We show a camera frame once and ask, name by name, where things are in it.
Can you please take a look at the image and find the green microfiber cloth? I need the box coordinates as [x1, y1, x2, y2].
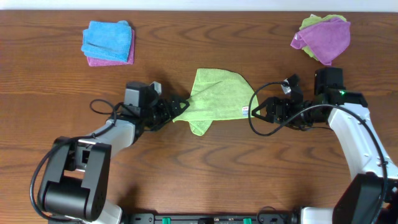
[173, 68, 259, 136]

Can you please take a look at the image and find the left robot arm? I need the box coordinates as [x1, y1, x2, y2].
[30, 82, 189, 224]

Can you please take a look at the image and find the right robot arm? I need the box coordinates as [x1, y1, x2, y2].
[248, 67, 397, 223]

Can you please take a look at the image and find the crumpled purple cloth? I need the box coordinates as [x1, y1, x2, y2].
[290, 18, 351, 66]

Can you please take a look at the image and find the folded magenta cloth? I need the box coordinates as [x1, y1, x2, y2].
[86, 30, 135, 67]

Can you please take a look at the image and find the folded blue cloth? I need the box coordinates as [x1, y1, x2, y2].
[81, 21, 132, 62]

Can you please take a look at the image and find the right black cable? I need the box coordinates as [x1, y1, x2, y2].
[248, 81, 389, 224]

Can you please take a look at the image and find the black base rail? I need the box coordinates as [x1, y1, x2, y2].
[121, 211, 301, 224]

